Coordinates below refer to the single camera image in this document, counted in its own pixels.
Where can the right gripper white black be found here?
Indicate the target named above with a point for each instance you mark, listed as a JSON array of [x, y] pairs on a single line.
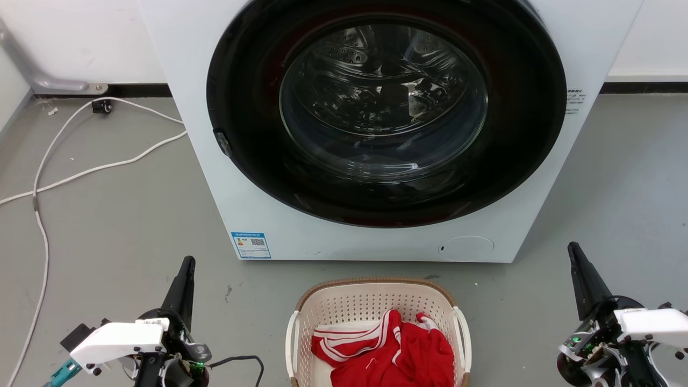
[[642, 328]]

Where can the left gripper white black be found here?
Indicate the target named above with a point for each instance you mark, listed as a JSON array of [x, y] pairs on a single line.
[[121, 341]]

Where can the white perforated laundry basket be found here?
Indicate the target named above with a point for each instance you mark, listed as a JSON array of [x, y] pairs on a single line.
[[355, 306]]

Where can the blue energy label sticker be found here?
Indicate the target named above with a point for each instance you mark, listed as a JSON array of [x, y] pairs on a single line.
[[250, 245]]

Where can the white front-load washing machine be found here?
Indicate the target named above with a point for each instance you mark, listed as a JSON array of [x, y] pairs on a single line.
[[215, 204]]

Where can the red garment with white stripes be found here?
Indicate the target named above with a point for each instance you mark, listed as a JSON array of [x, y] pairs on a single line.
[[419, 357]]

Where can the grey printed text sticker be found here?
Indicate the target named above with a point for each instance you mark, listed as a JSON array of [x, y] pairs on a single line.
[[574, 101]]

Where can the round black washer door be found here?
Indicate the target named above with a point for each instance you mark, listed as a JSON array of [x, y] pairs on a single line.
[[516, 107]]

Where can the small black plug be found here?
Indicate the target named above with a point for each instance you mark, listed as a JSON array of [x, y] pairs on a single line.
[[101, 106]]

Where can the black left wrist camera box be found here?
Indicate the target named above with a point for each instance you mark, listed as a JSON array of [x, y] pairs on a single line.
[[80, 333]]

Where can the grey wall pipe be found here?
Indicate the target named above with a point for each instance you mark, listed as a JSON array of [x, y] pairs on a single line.
[[32, 70]]

